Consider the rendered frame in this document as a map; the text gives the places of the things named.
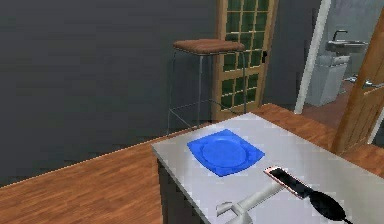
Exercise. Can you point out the blue square plate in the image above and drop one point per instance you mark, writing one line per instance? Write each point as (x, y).
(223, 153)

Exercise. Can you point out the brown seat metal stool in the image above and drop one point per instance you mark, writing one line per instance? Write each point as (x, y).
(208, 46)

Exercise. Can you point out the wooden door with glass panes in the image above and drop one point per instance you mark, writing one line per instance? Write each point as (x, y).
(248, 60)

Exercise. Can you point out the grey table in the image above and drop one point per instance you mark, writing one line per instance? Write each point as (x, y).
(293, 150)

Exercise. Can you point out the pink-edged black phone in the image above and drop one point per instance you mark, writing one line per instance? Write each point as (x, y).
(290, 181)

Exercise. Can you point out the grey sink with tap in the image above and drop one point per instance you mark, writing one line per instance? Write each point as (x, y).
(333, 70)

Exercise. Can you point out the plain wooden door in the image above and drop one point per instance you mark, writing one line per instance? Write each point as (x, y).
(361, 100)

